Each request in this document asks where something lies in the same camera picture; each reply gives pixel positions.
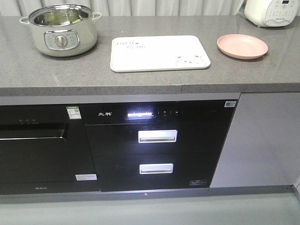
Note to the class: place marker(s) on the cream bear serving tray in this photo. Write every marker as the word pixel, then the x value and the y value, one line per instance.
pixel 157 53

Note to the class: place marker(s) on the pink round plate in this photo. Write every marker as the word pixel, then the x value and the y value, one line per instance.
pixel 241 46

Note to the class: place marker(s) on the green lettuce leaf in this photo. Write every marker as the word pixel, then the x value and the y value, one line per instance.
pixel 61 18

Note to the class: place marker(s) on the black disinfection cabinet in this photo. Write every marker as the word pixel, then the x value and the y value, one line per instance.
pixel 112 132

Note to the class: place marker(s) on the grey toe kick plinth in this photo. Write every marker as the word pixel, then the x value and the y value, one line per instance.
pixel 147 194

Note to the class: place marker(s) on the black built-in dishwasher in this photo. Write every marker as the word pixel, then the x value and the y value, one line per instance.
pixel 44 149

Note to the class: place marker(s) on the grey right cabinet door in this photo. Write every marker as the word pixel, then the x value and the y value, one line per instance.
pixel 262 147

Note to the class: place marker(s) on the cream electric cooking pot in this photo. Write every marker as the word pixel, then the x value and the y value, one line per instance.
pixel 63 40

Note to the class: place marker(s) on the white rice cooker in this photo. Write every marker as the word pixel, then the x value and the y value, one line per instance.
pixel 271 13

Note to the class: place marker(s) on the grey pleated curtain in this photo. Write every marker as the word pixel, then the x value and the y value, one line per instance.
pixel 130 7

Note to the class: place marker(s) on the upper silver drawer handle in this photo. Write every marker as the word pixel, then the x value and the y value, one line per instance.
pixel 157 136

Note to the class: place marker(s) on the silver drawer handle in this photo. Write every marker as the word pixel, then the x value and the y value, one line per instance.
pixel 157 136
pixel 156 168

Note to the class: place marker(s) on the lower silver drawer handle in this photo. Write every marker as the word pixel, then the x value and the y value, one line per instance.
pixel 156 168

